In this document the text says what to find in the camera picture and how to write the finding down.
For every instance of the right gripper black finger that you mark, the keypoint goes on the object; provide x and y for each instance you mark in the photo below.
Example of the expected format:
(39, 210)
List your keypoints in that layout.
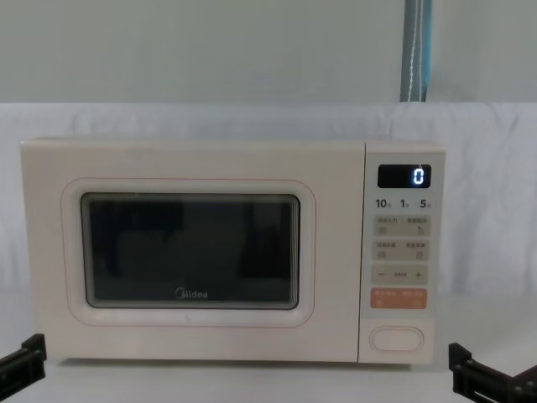
(474, 380)

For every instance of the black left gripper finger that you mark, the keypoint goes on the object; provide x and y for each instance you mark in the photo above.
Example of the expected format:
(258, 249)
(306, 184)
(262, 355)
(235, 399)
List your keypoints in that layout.
(31, 357)

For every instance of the oven control panel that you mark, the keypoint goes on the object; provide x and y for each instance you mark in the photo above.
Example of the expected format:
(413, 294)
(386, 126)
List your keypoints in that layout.
(400, 252)

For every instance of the cream microwave oven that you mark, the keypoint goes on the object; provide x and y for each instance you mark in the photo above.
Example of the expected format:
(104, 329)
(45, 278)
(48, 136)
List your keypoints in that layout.
(210, 163)

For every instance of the grey striped post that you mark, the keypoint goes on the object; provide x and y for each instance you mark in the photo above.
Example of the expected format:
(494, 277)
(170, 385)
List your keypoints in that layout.
(415, 50)

